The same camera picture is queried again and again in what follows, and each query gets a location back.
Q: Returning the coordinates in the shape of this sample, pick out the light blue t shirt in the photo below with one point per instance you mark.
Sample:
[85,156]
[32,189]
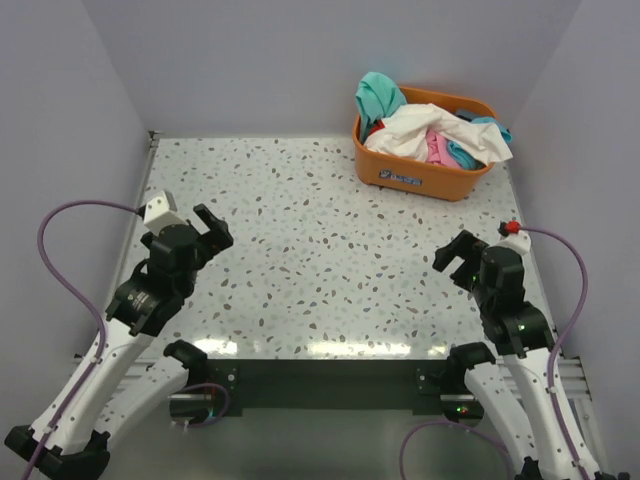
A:
[482,139]

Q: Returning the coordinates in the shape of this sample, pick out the teal green t shirt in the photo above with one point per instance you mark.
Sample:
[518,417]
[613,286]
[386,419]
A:
[377,96]

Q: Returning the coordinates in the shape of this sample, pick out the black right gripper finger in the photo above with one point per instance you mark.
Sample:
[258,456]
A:
[467,273]
[460,247]

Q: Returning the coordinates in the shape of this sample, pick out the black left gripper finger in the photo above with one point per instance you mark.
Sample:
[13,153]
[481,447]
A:
[219,237]
[206,217]

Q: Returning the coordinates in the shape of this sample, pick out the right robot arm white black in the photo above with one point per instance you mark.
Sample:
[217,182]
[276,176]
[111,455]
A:
[539,446]

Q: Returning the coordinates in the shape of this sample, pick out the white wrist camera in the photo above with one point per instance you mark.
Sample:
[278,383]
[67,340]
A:
[160,212]
[519,242]

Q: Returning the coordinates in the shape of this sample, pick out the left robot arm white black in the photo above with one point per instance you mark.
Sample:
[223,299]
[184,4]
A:
[69,440]

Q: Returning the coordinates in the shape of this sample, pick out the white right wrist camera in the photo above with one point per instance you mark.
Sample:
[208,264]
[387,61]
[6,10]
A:
[519,242]

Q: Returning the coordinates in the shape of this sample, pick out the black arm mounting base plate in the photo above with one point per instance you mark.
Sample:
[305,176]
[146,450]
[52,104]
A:
[416,386]

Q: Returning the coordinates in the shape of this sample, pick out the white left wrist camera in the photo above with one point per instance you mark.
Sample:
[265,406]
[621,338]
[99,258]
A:
[160,212]

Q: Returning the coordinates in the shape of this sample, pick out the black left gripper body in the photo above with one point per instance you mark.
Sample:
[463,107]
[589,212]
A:
[201,240]

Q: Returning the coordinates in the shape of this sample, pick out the orange plastic laundry basket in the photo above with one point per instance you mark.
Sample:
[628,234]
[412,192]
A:
[407,175]

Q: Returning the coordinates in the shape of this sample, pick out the aluminium table frame rail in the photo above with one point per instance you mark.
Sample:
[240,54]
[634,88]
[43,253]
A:
[575,380]

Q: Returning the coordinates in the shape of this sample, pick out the white t shirt red print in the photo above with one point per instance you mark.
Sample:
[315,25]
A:
[403,133]

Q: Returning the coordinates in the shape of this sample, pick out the pink t shirt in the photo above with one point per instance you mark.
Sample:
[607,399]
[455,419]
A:
[438,153]

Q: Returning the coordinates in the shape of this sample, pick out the dark navy garment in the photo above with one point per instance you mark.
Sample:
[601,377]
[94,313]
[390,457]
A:
[466,114]

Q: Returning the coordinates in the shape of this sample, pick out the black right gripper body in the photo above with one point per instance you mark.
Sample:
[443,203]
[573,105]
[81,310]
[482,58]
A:
[470,263]

